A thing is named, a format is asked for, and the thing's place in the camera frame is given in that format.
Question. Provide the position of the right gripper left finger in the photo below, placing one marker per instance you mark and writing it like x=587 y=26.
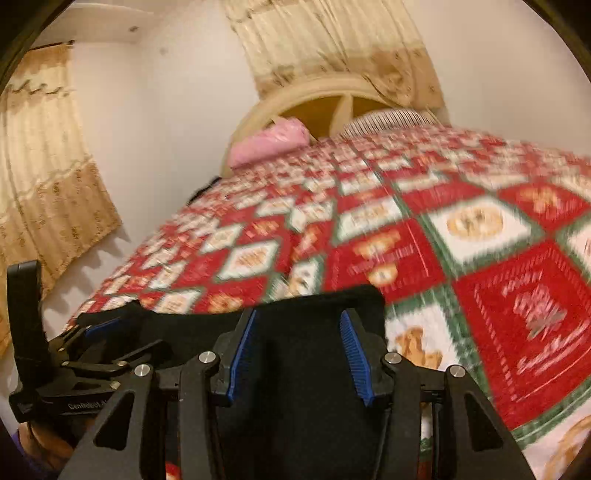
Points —
x=126 y=440

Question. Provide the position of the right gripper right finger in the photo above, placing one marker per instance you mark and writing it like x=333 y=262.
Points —
x=468 y=438

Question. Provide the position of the black pants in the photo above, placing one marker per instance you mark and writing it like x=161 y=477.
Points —
x=296 y=414

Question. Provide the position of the person's hand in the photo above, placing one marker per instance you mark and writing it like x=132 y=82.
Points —
x=45 y=450

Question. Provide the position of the red patchwork bear bedspread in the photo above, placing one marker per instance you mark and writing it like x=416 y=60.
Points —
x=480 y=246

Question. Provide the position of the pink folded blanket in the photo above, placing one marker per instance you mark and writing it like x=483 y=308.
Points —
x=281 y=138

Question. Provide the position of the striped pillow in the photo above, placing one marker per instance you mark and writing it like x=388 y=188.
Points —
x=387 y=120

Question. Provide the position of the cream wooden headboard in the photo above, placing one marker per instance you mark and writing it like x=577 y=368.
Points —
x=325 y=104

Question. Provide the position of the beige curtain behind headboard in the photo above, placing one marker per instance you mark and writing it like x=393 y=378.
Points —
x=286 y=41

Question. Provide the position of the beige curtain left wall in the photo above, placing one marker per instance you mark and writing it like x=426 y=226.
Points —
x=54 y=204

